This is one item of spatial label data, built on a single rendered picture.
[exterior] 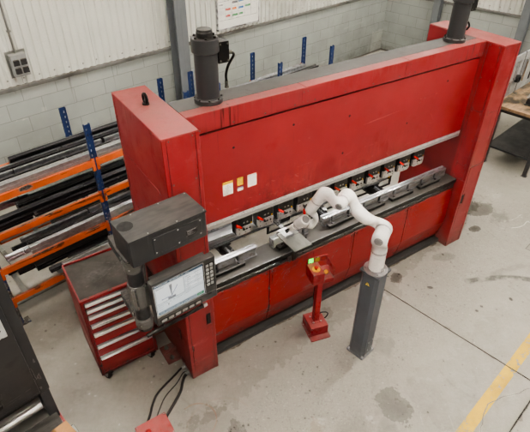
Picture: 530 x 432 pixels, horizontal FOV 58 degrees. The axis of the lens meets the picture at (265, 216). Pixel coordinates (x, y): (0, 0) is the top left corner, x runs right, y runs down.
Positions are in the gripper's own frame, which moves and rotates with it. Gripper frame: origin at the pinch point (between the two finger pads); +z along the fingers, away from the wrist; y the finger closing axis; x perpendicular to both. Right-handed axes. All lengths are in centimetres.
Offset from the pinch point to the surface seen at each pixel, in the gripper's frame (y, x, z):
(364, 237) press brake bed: -88, 33, 30
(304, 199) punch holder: -18.2, -17.7, -14.1
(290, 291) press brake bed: 1, 49, 49
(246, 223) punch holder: 40.0, -16.9, -13.1
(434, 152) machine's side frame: -216, -20, 20
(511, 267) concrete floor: -248, 131, 30
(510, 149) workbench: -435, 7, 98
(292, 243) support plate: 3.3, 11.5, -1.1
